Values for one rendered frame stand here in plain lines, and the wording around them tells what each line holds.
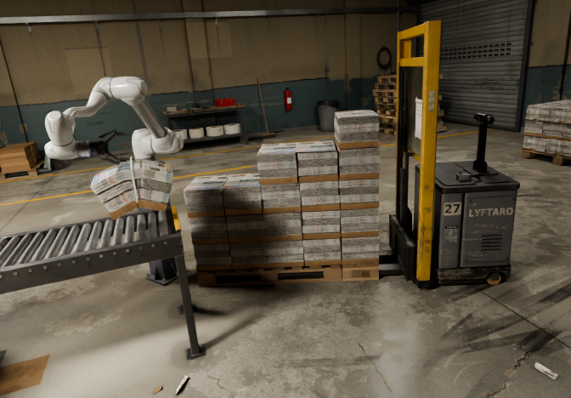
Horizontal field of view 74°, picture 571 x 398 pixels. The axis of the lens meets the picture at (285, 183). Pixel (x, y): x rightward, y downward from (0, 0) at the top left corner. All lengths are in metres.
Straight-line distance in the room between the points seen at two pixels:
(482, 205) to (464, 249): 0.35
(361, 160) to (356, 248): 0.70
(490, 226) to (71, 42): 8.51
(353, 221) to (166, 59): 7.24
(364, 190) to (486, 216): 0.85
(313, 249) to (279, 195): 0.51
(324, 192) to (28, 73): 7.80
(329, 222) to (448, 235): 0.85
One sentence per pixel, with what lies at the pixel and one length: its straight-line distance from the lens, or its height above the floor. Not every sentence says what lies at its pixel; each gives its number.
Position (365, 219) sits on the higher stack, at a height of 0.52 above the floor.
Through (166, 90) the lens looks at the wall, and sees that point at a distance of 9.40.
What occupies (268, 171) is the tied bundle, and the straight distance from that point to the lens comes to 2.77.
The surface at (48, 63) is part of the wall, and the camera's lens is 9.57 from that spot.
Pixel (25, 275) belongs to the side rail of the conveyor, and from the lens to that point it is 2.34.
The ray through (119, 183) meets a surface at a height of 1.11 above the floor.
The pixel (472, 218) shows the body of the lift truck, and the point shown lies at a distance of 2.96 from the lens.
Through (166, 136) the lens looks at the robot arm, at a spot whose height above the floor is 1.22.
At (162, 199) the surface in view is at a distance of 2.28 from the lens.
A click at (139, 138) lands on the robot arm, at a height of 1.22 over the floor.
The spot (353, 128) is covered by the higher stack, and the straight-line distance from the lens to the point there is 2.72.
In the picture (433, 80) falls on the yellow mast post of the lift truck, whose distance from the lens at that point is 2.60.
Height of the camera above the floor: 1.65
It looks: 17 degrees down
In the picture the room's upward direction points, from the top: 4 degrees counter-clockwise
